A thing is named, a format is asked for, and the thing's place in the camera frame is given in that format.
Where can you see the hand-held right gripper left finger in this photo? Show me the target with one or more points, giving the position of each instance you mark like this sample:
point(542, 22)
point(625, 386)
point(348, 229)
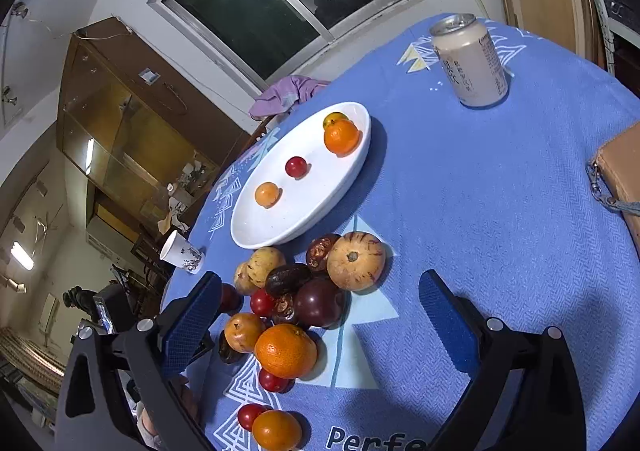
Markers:
point(192, 326)

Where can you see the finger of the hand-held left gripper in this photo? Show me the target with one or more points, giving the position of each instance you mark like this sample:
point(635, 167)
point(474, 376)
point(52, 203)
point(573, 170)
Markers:
point(204, 347)

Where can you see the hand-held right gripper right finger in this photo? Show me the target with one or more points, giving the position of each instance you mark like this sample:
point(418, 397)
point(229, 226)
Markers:
point(447, 326)

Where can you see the small yellow pepino melon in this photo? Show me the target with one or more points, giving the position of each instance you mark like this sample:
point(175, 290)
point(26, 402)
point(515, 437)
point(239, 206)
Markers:
point(266, 263)
point(242, 279)

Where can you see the dark brown mangosteen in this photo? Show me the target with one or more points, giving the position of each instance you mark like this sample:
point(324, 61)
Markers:
point(285, 308)
point(320, 251)

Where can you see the dark brown wrinkled date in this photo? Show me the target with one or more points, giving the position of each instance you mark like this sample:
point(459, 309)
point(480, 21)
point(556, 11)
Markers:
point(287, 279)

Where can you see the tan striped pepino melon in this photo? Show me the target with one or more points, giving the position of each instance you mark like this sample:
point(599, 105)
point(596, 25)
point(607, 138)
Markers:
point(356, 261)

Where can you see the white oval plate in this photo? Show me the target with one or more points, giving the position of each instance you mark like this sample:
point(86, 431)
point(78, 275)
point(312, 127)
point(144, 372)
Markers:
point(310, 201)

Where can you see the white printed paper cup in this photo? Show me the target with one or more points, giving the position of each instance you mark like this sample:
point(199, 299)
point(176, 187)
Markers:
point(180, 253)

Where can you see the wooden slatted bench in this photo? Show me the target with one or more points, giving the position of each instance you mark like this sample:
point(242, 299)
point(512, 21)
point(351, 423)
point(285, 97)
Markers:
point(30, 351)

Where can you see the fluorescent tube light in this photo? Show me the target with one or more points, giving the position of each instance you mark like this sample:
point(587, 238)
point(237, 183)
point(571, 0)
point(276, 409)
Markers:
point(21, 255)

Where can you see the blue printed tablecloth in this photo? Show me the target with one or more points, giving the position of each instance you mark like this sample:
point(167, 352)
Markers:
point(475, 211)

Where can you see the wooden glass cabinet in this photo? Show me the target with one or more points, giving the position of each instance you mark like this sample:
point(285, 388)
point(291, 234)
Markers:
point(125, 116)

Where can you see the yellow orange cherry tomato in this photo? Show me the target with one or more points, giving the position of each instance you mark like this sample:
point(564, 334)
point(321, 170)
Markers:
point(334, 119)

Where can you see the tan leather pouch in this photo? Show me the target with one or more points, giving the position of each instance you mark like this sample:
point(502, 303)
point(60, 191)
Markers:
point(622, 166)

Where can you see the purple garment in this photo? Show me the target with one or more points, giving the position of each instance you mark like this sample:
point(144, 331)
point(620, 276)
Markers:
point(287, 96)

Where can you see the beige beverage can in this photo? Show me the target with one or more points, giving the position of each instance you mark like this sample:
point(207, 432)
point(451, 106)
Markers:
point(472, 63)

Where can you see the white metal storage shelf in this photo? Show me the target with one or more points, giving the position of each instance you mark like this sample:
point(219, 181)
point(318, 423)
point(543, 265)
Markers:
point(608, 46)

